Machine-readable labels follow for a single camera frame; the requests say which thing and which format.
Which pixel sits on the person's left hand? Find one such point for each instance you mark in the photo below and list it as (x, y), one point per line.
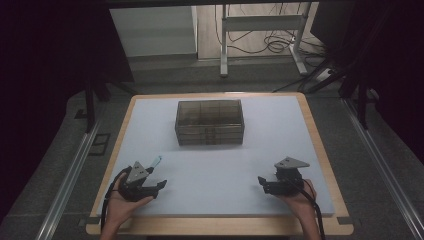
(118, 206)

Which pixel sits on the white cabinet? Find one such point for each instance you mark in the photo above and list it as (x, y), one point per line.
(153, 31)

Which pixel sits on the dark curtain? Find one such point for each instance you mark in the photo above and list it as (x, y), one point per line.
(393, 60)
(40, 66)

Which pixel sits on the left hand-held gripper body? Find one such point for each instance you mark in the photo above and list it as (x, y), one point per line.
(133, 191)

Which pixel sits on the small light blue stick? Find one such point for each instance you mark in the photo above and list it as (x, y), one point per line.
(156, 161)

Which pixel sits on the wooden table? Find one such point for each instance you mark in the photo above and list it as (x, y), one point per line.
(213, 226)

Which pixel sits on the aluminium rail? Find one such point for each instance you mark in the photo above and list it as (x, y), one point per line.
(383, 170)
(66, 186)

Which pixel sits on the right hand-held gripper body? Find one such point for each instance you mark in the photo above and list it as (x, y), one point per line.
(288, 181)

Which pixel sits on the transparent brown drawer box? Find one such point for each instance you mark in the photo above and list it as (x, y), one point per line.
(209, 121)

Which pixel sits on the white foam mat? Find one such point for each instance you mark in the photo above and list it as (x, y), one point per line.
(216, 180)

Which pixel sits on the person's right hand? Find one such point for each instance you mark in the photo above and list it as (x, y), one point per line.
(301, 203)

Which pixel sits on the black metal stand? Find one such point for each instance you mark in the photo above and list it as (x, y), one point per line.
(361, 100)
(89, 106)

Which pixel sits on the white power strip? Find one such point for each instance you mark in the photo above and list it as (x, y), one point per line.
(324, 75)

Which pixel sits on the white desk frame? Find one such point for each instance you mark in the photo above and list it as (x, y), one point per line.
(260, 23)

